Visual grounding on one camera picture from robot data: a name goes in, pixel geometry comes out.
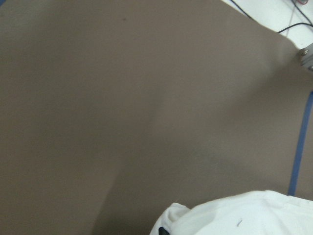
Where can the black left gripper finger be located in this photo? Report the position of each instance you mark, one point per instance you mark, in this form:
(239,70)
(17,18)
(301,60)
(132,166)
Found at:
(162,231)

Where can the white long-sleeve printed shirt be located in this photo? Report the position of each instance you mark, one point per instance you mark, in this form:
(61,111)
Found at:
(251,213)

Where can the aluminium frame post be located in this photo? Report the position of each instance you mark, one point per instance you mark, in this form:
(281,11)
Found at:
(306,57)

